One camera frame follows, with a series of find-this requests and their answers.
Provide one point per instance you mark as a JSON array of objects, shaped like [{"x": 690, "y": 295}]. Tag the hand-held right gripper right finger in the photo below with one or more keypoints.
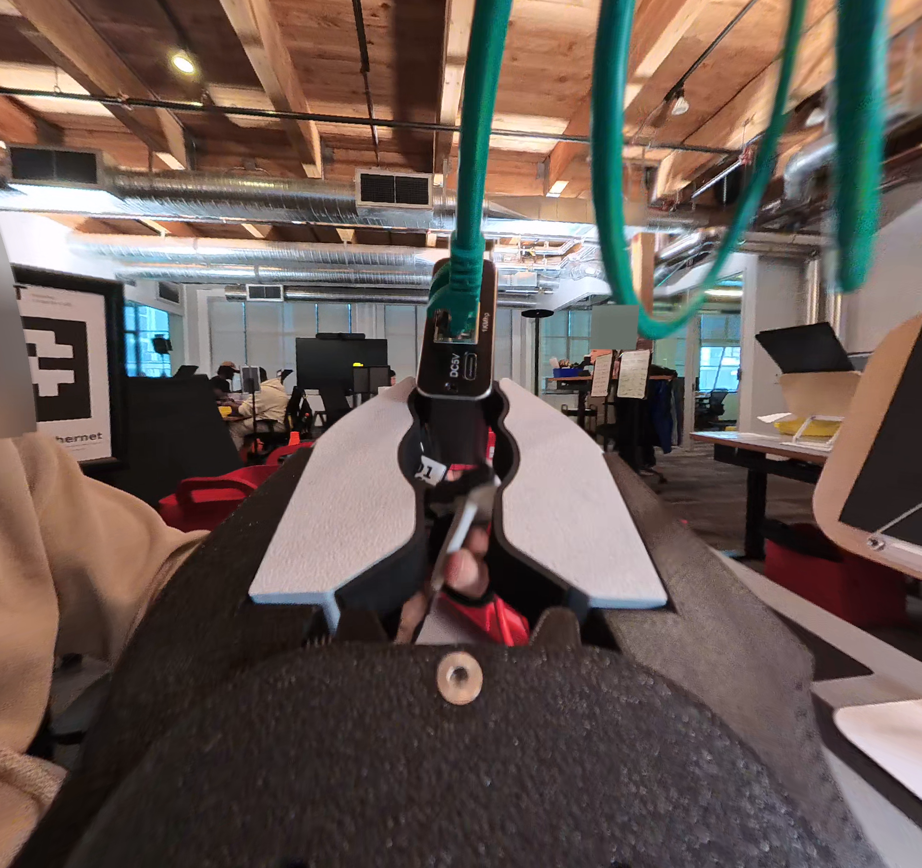
[{"x": 576, "y": 515}]

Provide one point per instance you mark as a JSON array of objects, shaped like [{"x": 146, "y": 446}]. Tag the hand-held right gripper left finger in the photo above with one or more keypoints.
[{"x": 338, "y": 515}]

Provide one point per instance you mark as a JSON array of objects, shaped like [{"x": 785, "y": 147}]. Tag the black ethernet adapter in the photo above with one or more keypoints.
[{"x": 450, "y": 367}]

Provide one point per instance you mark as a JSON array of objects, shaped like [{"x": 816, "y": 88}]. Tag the red plastic bin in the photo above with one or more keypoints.
[
  {"x": 828, "y": 580},
  {"x": 209, "y": 504}
]

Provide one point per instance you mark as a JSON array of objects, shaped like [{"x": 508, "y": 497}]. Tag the person's left hand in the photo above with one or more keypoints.
[{"x": 464, "y": 573}]

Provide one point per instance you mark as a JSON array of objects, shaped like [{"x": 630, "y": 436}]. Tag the white paper chart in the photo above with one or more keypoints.
[
  {"x": 601, "y": 375},
  {"x": 634, "y": 375}
]

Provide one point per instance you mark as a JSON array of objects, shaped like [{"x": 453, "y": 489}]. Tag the black television screen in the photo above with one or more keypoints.
[{"x": 338, "y": 364}]

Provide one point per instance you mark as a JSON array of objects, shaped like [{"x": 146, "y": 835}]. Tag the black floor lamp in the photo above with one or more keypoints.
[{"x": 537, "y": 313}]

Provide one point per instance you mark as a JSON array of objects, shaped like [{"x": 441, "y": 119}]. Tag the wood-edged desk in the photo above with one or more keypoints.
[{"x": 756, "y": 443}]

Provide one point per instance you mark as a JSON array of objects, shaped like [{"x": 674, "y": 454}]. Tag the yellow plastic bin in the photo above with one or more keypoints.
[{"x": 792, "y": 427}]

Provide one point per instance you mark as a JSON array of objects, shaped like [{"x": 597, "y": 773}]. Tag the air vent grille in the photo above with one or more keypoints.
[
  {"x": 392, "y": 189},
  {"x": 265, "y": 292},
  {"x": 54, "y": 166}
]

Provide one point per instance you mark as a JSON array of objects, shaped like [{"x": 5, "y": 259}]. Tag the dark panel on white stand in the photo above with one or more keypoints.
[{"x": 799, "y": 349}]

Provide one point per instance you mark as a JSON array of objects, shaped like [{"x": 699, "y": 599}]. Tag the white tablet stand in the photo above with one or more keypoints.
[{"x": 886, "y": 479}]

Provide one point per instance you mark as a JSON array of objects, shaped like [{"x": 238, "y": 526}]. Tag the black framed marker poster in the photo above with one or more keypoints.
[{"x": 72, "y": 321}]

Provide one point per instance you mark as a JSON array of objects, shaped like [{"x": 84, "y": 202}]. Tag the track spot lamp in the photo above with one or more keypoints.
[{"x": 678, "y": 103}]

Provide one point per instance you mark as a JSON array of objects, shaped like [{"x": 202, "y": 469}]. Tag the round ceiling lamp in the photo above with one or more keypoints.
[{"x": 184, "y": 63}]

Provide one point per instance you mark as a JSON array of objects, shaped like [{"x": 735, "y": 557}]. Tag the silver air duct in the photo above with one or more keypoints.
[
  {"x": 324, "y": 293},
  {"x": 252, "y": 256},
  {"x": 216, "y": 195}
]

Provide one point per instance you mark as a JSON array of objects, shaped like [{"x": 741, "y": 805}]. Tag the wooden post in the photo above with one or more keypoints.
[{"x": 646, "y": 263}]

